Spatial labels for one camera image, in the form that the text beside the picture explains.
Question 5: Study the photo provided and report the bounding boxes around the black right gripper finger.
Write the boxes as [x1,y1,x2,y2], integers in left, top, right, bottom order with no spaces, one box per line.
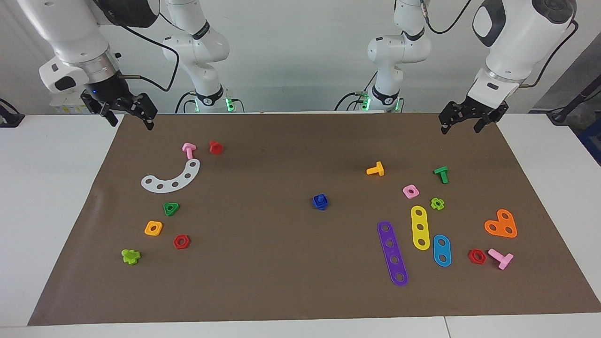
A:
[134,93,158,131]
[81,94,118,127]

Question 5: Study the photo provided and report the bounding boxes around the white box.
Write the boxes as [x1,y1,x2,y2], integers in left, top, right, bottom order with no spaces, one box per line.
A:
[49,92,90,115]

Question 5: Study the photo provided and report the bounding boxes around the black stand pole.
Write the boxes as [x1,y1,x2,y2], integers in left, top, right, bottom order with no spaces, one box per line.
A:
[547,77,601,125]

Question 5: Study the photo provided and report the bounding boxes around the white curved five-hole strip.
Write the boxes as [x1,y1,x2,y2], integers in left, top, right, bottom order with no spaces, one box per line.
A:
[141,159,201,193]

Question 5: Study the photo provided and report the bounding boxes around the black table clamp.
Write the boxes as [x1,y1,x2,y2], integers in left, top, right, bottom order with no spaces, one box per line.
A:
[0,98,25,128]

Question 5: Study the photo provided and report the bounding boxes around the orange angled three-hole plate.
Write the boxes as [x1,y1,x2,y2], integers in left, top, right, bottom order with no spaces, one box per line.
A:
[484,209,518,238]

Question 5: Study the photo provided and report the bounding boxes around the blue object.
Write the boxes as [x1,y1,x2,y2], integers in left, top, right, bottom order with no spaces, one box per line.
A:
[578,117,601,166]

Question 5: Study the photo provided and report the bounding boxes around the yellow three-hole strip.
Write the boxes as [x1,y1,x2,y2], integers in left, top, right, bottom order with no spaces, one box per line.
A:
[411,205,431,251]

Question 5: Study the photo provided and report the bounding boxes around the blue two-hole strip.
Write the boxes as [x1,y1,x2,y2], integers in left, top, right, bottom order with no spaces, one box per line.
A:
[432,234,452,268]

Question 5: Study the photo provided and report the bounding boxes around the purple four-hole strip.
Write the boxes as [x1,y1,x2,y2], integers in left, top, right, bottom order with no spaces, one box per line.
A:
[377,221,409,287]

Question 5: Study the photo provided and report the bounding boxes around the brown table mat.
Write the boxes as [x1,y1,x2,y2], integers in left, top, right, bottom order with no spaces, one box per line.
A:
[27,113,601,326]

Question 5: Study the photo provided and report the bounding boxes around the black right arm base cables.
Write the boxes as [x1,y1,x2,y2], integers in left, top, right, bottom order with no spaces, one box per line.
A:
[175,90,246,114]

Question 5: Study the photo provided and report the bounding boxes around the black arm base cables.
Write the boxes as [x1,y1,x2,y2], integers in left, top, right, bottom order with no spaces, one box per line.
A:
[334,89,376,112]
[175,90,246,114]

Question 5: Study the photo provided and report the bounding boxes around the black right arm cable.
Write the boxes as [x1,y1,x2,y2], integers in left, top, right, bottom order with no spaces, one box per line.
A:
[115,12,180,92]

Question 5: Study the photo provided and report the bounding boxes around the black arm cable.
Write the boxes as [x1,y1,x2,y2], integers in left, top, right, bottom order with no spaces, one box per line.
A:
[115,12,180,92]
[423,0,578,88]

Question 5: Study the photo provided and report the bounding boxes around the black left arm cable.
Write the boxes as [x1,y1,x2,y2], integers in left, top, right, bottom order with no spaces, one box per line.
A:
[423,0,578,88]

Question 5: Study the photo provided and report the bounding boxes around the black left arm base cables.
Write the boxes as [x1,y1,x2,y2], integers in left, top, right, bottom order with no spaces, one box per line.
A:
[334,89,376,112]

